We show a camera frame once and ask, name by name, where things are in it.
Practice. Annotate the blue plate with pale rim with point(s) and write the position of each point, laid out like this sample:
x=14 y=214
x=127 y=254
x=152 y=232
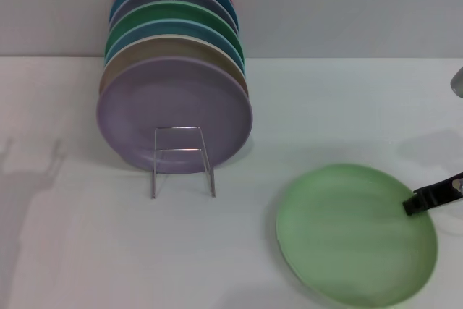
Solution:
x=173 y=28

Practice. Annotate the tan plate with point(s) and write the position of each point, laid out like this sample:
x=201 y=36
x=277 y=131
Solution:
x=119 y=64

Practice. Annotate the light green plate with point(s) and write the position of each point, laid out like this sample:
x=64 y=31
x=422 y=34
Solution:
x=347 y=240

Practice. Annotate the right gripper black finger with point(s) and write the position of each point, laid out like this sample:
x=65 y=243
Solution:
x=436 y=184
x=421 y=206

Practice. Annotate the lavender plate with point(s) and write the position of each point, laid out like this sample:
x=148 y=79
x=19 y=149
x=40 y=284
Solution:
x=173 y=106

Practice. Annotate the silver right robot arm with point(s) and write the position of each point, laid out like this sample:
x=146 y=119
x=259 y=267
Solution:
x=458 y=83

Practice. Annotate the dark green plate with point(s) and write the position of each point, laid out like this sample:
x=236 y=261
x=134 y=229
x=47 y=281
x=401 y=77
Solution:
x=173 y=10

